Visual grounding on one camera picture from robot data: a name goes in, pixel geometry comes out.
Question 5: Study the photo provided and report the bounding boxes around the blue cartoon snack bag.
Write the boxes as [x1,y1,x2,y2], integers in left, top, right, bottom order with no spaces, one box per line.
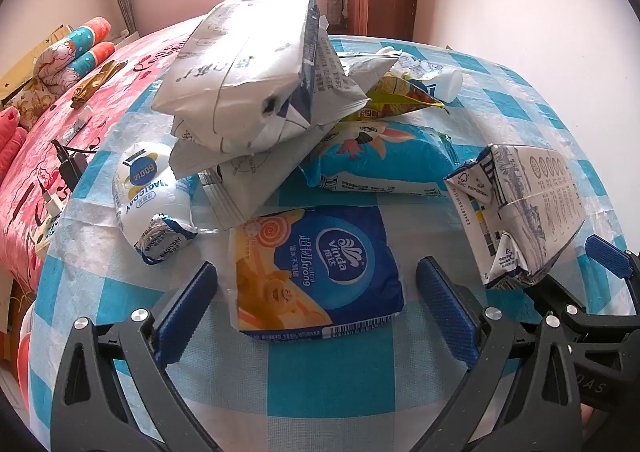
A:
[300,118,461,197]

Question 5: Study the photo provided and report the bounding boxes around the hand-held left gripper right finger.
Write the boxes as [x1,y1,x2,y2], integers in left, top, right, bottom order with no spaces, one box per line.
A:
[405,256,583,452]

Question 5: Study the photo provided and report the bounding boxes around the cream power strip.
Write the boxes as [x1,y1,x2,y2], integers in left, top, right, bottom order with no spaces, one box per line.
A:
[32,209,68,258]

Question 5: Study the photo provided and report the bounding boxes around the small white tube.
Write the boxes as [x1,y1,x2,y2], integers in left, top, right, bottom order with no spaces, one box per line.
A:
[62,107,94,143]

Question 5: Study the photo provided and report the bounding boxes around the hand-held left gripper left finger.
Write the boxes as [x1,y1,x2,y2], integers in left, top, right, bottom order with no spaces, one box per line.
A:
[50,261,221,452]

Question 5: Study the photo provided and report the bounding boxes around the white charger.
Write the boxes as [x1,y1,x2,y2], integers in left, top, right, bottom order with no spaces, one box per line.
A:
[40,189,64,214]

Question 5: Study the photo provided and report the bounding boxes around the black charger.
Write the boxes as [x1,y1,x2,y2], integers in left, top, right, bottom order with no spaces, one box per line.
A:
[52,139,88,190]

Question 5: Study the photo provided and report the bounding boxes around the brown floral pillow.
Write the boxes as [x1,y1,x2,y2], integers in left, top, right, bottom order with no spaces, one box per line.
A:
[5,77,63,129]

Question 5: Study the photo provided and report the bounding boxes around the printed white milk carton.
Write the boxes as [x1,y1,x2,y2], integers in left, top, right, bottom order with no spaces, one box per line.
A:
[444,143,586,289]

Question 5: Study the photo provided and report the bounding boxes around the blue tissue packet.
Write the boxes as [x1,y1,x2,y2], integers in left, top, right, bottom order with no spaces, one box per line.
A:
[227,205,406,344]

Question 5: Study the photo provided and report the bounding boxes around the large crumpled white carton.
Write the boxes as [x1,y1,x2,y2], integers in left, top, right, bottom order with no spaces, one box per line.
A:
[151,0,326,154]

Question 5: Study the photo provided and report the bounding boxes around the pink printed bed blanket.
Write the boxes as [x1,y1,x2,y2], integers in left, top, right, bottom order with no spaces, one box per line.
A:
[0,15,211,293]

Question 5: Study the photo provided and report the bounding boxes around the crumpled white grey carton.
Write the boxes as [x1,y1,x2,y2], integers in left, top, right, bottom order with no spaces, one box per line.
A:
[302,30,403,133]

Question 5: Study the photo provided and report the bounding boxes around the teal orange bolster pillow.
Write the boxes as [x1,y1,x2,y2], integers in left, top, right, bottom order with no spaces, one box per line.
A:
[67,41,117,79]
[65,16,113,53]

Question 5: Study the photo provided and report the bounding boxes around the white plastic bottle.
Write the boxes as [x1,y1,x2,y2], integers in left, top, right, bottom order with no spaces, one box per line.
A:
[380,46,464,102]

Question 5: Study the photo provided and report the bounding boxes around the black cable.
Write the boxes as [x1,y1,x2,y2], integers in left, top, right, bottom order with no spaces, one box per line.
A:
[52,139,103,156]

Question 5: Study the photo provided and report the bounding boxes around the yellow snack wrapper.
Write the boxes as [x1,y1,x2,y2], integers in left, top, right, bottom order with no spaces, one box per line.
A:
[365,74,447,122]

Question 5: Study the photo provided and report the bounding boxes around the yellow headboard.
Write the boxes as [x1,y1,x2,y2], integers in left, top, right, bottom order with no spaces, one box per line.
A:
[0,25,73,103]

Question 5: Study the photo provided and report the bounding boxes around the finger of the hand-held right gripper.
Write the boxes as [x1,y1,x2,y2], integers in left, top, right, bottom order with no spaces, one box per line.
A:
[584,235,640,314]
[529,273,590,322]

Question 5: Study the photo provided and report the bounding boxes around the rolled patterned pillows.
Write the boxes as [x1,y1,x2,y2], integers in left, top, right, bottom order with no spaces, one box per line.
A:
[32,39,83,93]

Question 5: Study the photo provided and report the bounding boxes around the blue checkered tablecloth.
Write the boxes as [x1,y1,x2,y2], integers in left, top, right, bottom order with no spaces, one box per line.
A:
[20,35,631,452]

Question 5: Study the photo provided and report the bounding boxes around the golden brown cloth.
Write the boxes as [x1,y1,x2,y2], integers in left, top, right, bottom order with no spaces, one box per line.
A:
[70,60,128,109]

